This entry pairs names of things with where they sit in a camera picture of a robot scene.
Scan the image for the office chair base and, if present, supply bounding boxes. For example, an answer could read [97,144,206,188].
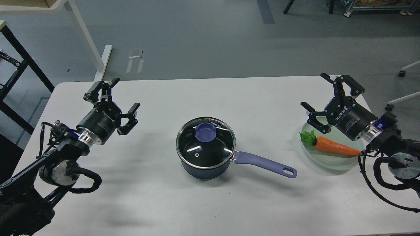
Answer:
[385,60,420,112]

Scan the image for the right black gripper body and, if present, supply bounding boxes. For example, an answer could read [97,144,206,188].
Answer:
[325,98,378,141]

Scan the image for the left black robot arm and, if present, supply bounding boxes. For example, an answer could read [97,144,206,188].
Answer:
[1,78,140,236]

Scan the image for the glass lid purple knob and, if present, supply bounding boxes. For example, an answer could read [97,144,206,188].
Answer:
[176,117,236,168]

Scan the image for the white desk frame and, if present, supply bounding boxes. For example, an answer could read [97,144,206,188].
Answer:
[1,0,112,85]

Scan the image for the black metal rack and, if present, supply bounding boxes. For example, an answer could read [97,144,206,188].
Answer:
[0,20,54,134]

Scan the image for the black table leg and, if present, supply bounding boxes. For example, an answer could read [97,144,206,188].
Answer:
[283,0,295,14]

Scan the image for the orange toy carrot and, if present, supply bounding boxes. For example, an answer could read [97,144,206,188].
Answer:
[299,130,362,157]

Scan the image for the clear glass plate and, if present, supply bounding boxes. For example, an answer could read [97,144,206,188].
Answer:
[300,123,365,171]

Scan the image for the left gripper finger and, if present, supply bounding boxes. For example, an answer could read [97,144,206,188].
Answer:
[115,103,140,135]
[83,78,120,106]

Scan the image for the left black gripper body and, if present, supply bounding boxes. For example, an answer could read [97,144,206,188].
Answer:
[77,103,122,145]

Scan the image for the wheeled metal cart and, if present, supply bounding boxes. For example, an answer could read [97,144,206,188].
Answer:
[344,0,419,18]

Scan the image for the blue saucepan with handle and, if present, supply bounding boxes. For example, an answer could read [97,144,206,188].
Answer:
[176,117,298,180]

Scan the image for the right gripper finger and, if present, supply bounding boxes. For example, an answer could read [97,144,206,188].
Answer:
[320,73,366,105]
[300,102,331,133]

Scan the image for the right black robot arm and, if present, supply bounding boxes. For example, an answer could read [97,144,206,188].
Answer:
[301,73,419,213]

